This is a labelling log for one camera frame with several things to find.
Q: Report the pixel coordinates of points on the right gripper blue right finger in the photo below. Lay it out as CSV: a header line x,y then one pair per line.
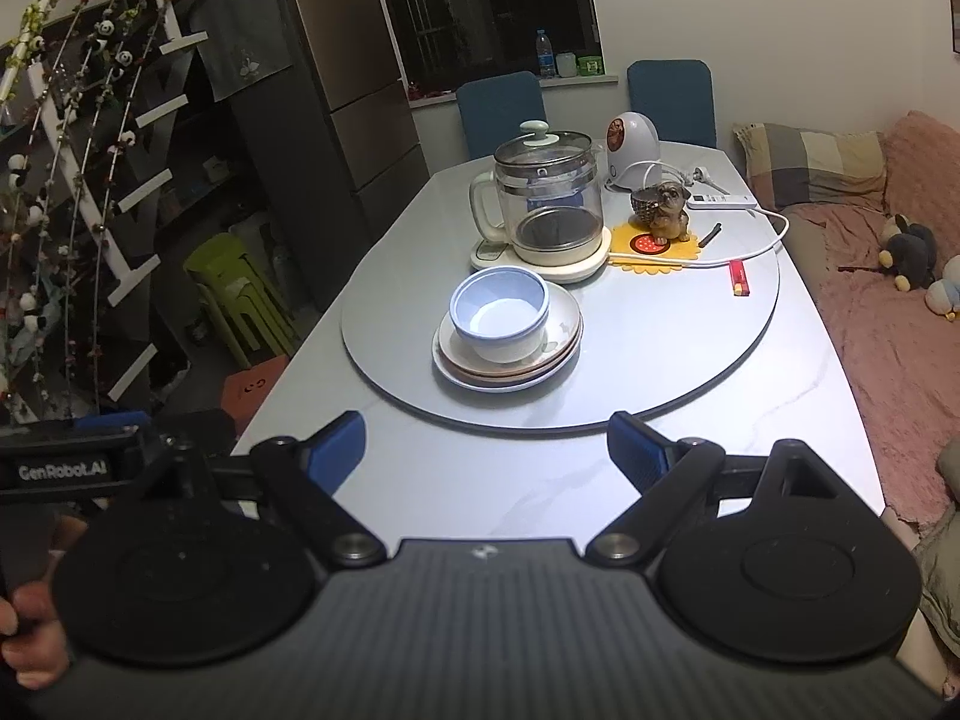
x,y
642,455

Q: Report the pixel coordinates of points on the round grey lazy susan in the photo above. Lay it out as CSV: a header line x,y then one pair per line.
x,y
650,341

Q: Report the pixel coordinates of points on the brown dog figurine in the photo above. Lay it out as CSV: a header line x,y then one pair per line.
x,y
662,210

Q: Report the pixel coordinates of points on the cream kettle base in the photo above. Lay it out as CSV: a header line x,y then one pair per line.
x,y
485,255

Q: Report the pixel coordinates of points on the blue plush toy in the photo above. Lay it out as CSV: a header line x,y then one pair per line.
x,y
943,296

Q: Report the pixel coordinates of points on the white round appliance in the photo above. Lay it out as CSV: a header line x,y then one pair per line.
x,y
633,152

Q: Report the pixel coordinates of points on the person's left hand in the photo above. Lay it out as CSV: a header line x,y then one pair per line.
x,y
35,646

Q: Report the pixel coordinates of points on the black plush toy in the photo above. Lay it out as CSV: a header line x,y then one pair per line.
x,y
901,250

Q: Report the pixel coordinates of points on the green stacked stools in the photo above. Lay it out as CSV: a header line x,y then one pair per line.
x,y
245,307

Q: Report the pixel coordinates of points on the yellow scalloped mat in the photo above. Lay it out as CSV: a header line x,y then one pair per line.
x,y
636,249

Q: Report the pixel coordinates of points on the plastic water bottle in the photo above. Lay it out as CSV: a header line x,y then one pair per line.
x,y
545,55

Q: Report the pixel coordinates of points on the blue chair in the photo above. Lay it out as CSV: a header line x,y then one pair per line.
x,y
677,97
492,110

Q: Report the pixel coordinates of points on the right blue chair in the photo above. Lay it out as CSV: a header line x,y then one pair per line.
x,y
677,97

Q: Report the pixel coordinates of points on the grey leaf white plate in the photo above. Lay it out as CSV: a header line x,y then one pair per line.
x,y
517,371

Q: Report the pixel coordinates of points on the black pen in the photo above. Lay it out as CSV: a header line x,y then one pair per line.
x,y
711,236

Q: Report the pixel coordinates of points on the glass electric kettle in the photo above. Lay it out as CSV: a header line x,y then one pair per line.
x,y
542,196

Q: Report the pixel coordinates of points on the dark refrigerator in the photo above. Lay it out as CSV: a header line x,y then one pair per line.
x,y
332,136

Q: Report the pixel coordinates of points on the white staircase shelf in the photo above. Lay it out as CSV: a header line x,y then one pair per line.
x,y
90,92

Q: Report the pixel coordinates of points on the red lighter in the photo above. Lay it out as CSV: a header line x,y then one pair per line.
x,y
739,281

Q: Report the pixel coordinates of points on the green jacket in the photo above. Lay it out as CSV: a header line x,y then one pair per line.
x,y
938,557

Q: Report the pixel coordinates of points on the light blue bowl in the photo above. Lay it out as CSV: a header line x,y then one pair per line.
x,y
502,303

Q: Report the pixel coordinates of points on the white bowl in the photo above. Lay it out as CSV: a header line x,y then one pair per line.
x,y
510,348

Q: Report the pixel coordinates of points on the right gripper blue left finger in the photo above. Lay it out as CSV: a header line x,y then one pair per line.
x,y
332,454

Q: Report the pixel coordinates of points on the green box on sill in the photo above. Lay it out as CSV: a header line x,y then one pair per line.
x,y
591,65

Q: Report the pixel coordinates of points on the left blue chair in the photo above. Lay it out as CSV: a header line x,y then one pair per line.
x,y
492,110

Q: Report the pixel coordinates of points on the plaid pillow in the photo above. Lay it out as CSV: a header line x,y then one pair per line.
x,y
789,166

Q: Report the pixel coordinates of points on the pink flower white plate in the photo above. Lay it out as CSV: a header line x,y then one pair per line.
x,y
454,360

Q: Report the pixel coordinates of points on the orange cardboard box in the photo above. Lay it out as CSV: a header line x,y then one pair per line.
x,y
243,393

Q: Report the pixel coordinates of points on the white jar on sill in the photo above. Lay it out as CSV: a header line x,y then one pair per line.
x,y
566,65

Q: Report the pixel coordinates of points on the brown rimmed white plate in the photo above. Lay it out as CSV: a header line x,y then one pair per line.
x,y
562,329

